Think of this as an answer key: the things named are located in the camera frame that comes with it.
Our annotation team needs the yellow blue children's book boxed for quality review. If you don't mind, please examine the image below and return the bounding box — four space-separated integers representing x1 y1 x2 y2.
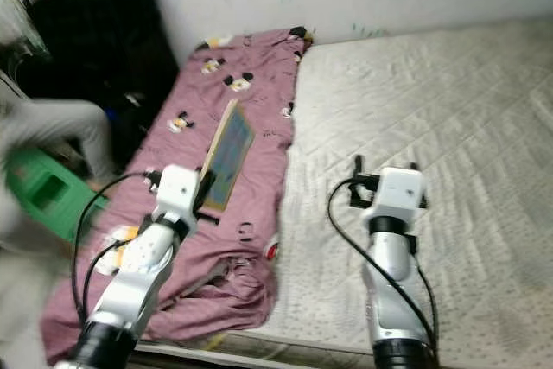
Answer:
200 99 257 213

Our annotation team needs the purple cartoon mouse blanket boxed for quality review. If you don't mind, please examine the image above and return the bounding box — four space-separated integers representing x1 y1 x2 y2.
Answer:
41 28 315 366

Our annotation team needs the beige quilted mattress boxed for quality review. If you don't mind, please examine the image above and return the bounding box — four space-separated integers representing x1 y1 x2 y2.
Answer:
199 15 553 369

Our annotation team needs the green plastic stool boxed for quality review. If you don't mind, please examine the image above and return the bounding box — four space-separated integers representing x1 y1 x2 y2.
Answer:
4 146 109 243

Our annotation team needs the person in grey trousers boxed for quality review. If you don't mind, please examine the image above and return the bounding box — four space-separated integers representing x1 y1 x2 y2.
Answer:
0 99 118 258

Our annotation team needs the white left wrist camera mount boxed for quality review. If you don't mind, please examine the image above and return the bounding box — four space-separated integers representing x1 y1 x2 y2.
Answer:
157 164 201 223

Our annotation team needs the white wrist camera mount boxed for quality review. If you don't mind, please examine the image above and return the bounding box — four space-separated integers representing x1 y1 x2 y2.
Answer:
157 164 201 223
376 167 429 219

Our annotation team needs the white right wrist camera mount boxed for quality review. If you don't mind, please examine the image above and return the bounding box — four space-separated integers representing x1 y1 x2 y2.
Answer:
376 167 429 219

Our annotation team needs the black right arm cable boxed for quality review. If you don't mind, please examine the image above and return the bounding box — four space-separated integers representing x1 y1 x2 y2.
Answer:
326 177 439 348

